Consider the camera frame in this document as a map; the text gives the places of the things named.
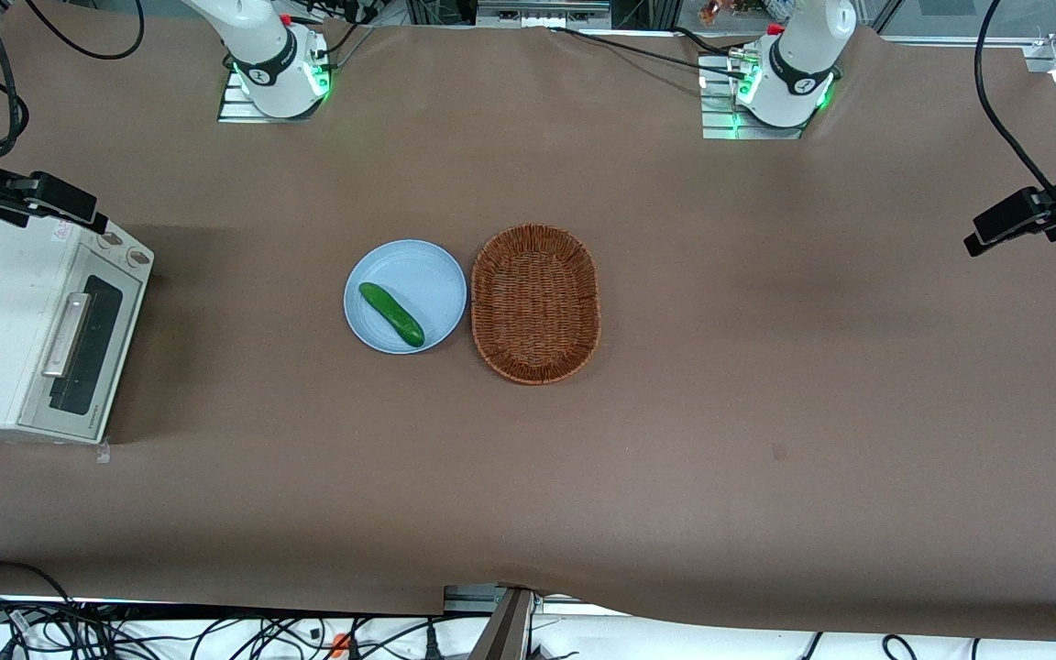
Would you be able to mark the round oven knob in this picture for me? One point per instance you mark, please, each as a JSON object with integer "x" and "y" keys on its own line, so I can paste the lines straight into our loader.
{"x": 136, "y": 258}
{"x": 111, "y": 240}

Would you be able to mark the grey control box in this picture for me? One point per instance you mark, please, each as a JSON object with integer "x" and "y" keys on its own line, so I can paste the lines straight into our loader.
{"x": 542, "y": 13}

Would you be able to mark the brown table cover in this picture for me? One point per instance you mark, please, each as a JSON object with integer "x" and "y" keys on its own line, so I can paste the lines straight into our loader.
{"x": 766, "y": 321}

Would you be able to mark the green cucumber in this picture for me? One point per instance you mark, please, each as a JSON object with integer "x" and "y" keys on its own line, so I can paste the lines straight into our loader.
{"x": 391, "y": 313}

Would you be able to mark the brown oval wicker basket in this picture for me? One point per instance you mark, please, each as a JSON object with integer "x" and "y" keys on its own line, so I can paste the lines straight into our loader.
{"x": 535, "y": 304}

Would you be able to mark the dark camera support post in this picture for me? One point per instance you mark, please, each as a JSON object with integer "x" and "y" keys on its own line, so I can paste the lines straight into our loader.
{"x": 502, "y": 628}

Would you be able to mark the light blue round plate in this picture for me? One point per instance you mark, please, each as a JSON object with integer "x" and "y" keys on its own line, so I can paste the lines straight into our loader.
{"x": 418, "y": 275}

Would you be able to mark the clear plastic stopper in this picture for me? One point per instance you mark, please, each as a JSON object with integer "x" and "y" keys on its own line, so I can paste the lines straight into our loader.
{"x": 104, "y": 451}

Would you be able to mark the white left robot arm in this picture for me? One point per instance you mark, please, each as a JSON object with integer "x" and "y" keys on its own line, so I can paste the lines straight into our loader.
{"x": 798, "y": 64}

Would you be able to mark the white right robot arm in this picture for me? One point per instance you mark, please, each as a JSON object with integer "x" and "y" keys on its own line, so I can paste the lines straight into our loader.
{"x": 262, "y": 50}

